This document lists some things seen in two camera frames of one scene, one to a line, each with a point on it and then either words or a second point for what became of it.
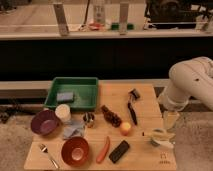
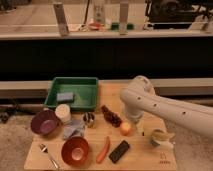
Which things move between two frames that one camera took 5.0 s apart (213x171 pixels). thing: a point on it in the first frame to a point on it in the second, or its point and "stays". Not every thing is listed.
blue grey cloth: x=73 y=128 stays
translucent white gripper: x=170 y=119 to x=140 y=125
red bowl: x=75 y=151 stays
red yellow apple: x=125 y=128 stays
